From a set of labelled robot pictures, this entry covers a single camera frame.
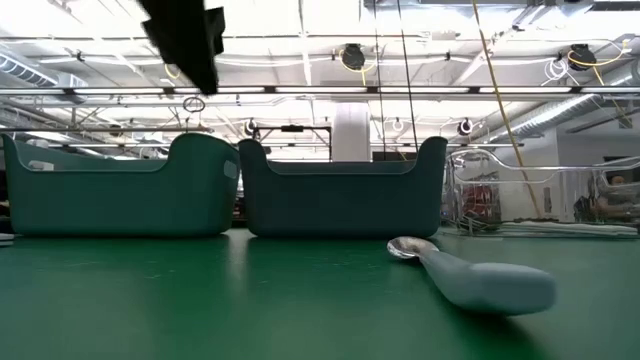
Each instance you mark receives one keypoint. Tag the red storage shelf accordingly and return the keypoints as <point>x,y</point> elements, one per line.
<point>480,200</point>

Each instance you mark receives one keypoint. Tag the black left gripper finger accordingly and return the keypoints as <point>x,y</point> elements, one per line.
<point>175,30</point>
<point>215,30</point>

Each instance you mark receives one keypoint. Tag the black gantry frame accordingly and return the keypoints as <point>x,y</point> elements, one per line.
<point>292,128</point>

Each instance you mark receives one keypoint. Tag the silver ceiling air duct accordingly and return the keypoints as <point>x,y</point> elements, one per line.
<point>575,107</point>
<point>30,72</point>

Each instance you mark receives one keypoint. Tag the teal green plastic bin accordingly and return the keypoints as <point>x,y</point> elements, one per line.
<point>125,200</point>

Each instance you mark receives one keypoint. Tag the clear plastic bin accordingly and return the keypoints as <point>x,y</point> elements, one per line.
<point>580,168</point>

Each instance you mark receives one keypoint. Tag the blue-grey plastic bin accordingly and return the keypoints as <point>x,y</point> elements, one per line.
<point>340,200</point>

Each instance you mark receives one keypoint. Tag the person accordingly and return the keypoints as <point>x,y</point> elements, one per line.
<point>617,181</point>

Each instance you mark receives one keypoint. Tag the white building column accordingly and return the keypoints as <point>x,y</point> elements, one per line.
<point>350,132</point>

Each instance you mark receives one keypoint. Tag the long ceiling light bar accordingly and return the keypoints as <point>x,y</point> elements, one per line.
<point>320,90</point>

